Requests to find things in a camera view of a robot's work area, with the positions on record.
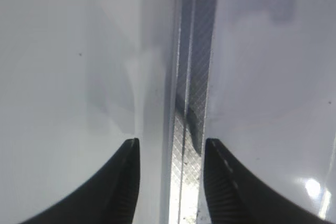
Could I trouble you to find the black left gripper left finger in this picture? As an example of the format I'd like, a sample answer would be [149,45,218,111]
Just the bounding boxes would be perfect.
[26,138,140,223]

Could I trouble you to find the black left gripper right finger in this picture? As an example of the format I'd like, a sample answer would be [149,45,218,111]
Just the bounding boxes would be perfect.
[204,138,326,223]

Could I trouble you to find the white board with aluminium frame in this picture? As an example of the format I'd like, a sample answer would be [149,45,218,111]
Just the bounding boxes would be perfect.
[173,0,335,223]

